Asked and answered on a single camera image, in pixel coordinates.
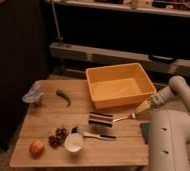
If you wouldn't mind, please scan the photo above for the dark grape bunch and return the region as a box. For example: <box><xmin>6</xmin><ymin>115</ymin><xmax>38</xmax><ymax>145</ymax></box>
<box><xmin>48</xmin><ymin>127</ymin><xmax>68</xmax><ymax>148</ymax></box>

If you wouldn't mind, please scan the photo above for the upper shelf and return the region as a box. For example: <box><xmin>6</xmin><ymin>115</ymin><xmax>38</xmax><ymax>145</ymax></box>
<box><xmin>45</xmin><ymin>0</ymin><xmax>190</xmax><ymax>18</ymax></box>

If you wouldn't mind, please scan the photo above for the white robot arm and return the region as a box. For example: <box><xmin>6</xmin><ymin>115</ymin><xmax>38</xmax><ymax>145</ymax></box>
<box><xmin>135</xmin><ymin>76</ymin><xmax>190</xmax><ymax>171</ymax></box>

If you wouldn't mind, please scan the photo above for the green sponge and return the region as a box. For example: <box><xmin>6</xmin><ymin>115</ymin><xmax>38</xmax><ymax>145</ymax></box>
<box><xmin>140</xmin><ymin>123</ymin><xmax>150</xmax><ymax>144</ymax></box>

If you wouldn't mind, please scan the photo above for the crumpled grey cloth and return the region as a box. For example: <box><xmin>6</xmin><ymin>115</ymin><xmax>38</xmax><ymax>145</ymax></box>
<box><xmin>22</xmin><ymin>81</ymin><xmax>44</xmax><ymax>105</ymax></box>

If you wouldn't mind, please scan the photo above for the white cup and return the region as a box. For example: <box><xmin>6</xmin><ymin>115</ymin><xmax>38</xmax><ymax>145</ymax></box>
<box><xmin>64</xmin><ymin>133</ymin><xmax>84</xmax><ymax>153</ymax></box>

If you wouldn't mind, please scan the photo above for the yellow plastic tray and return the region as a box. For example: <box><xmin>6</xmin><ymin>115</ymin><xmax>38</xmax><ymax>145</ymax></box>
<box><xmin>86</xmin><ymin>63</ymin><xmax>156</xmax><ymax>109</ymax></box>

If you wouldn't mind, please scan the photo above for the red apple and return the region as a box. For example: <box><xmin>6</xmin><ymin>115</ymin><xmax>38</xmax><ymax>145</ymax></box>
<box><xmin>29</xmin><ymin>140</ymin><xmax>44</xmax><ymax>156</ymax></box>

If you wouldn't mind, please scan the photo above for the green chili pepper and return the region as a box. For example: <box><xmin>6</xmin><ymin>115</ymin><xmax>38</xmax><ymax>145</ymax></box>
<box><xmin>56</xmin><ymin>89</ymin><xmax>71</xmax><ymax>107</ymax></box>

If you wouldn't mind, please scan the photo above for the striped handle spoon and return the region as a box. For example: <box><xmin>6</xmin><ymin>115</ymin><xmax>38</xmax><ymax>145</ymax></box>
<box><xmin>71</xmin><ymin>127</ymin><xmax>117</xmax><ymax>141</ymax></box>

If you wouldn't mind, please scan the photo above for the metal fork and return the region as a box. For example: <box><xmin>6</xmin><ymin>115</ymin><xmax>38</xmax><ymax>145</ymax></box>
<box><xmin>113</xmin><ymin>113</ymin><xmax>136</xmax><ymax>123</ymax></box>

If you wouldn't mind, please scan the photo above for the striped block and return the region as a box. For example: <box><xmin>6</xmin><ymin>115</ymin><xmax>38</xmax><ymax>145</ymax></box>
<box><xmin>88</xmin><ymin>112</ymin><xmax>113</xmax><ymax>127</ymax></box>

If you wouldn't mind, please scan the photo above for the lower metal shelf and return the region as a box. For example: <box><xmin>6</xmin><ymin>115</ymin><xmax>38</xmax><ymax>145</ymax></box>
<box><xmin>49</xmin><ymin>42</ymin><xmax>190</xmax><ymax>77</ymax></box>

